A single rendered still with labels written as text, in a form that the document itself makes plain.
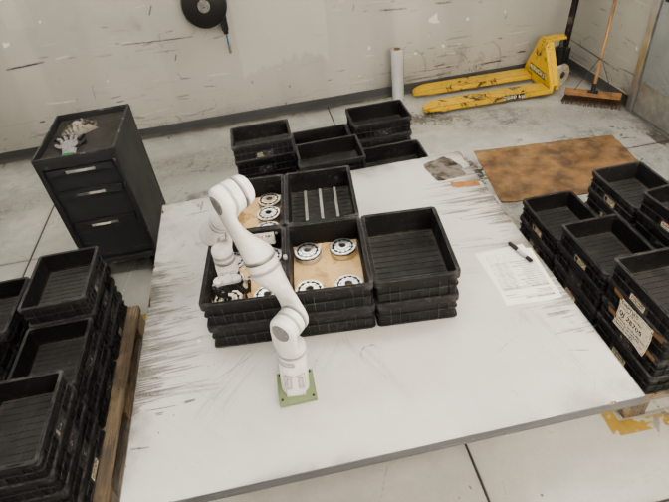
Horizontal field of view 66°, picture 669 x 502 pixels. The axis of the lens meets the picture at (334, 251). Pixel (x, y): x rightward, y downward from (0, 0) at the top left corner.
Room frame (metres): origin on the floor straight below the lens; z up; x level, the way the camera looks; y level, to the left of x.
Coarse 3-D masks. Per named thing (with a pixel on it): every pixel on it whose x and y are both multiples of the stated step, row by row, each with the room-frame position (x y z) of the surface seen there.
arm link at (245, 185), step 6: (234, 180) 1.19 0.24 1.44; (240, 180) 1.19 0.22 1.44; (246, 180) 1.19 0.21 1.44; (240, 186) 1.17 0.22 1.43; (246, 186) 1.18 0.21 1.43; (252, 186) 1.19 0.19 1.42; (246, 192) 1.17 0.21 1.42; (252, 192) 1.18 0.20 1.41; (246, 198) 1.16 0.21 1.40; (252, 198) 1.17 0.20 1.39; (210, 216) 1.29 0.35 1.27; (216, 216) 1.26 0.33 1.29; (210, 222) 1.28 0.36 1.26; (216, 222) 1.26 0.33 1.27; (216, 228) 1.27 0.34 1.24; (222, 228) 1.26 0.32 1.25
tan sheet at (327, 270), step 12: (324, 252) 1.59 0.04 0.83; (300, 264) 1.54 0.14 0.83; (324, 264) 1.52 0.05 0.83; (336, 264) 1.51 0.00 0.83; (348, 264) 1.50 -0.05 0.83; (360, 264) 1.49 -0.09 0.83; (300, 276) 1.47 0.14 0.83; (312, 276) 1.46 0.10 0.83; (324, 276) 1.45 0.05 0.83; (336, 276) 1.44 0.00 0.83; (360, 276) 1.42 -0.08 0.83
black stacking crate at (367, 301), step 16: (320, 224) 1.65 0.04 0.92; (336, 224) 1.65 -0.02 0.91; (352, 224) 1.65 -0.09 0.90; (304, 240) 1.65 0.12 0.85; (320, 240) 1.65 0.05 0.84; (304, 304) 1.28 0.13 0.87; (320, 304) 1.28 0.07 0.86; (336, 304) 1.28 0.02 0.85; (352, 304) 1.28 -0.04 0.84; (368, 304) 1.28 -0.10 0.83
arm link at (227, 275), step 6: (228, 264) 1.33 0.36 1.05; (234, 264) 1.35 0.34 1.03; (216, 270) 1.34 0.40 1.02; (222, 270) 1.33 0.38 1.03; (228, 270) 1.33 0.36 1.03; (234, 270) 1.34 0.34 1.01; (222, 276) 1.31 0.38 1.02; (228, 276) 1.31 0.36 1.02; (234, 276) 1.30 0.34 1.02; (240, 276) 1.31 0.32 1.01; (216, 282) 1.29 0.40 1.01; (222, 282) 1.29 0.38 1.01; (228, 282) 1.29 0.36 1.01; (234, 282) 1.29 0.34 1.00
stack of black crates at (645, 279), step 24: (624, 264) 1.58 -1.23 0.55; (648, 264) 1.59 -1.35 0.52; (624, 288) 1.49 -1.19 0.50; (648, 288) 1.49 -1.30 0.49; (600, 312) 1.58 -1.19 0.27; (648, 312) 1.33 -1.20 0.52; (600, 336) 1.53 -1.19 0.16; (624, 336) 1.40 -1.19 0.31; (624, 360) 1.35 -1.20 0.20; (648, 360) 1.25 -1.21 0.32; (648, 384) 1.21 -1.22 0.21
